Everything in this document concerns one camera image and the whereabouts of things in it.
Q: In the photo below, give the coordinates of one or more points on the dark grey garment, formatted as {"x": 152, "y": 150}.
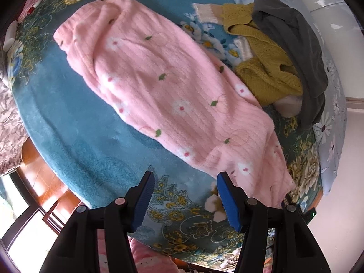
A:
{"x": 301, "y": 54}

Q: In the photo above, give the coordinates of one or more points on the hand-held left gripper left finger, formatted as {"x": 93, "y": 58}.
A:
{"x": 144, "y": 204}

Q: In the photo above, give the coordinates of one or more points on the teal floral blanket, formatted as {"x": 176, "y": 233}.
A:
{"x": 71, "y": 125}

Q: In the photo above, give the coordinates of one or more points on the yellow knit sweater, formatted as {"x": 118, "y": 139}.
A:
{"x": 264, "y": 62}

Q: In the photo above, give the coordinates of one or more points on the black device with green light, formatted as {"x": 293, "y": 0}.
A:
{"x": 308, "y": 212}

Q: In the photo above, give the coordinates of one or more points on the light blue floral bedsheet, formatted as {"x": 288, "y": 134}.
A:
{"x": 327, "y": 96}

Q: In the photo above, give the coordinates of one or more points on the pink floral fleece pants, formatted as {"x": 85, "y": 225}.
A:
{"x": 159, "y": 91}

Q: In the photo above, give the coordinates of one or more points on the pink cartoon print cloth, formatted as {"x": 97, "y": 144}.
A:
{"x": 142, "y": 257}

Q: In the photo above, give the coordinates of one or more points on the white fluffy garment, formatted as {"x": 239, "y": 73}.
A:
{"x": 290, "y": 105}

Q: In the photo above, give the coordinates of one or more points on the brown floral curtain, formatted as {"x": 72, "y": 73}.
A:
{"x": 10, "y": 125}

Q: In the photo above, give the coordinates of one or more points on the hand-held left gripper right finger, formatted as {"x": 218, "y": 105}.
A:
{"x": 231, "y": 204}

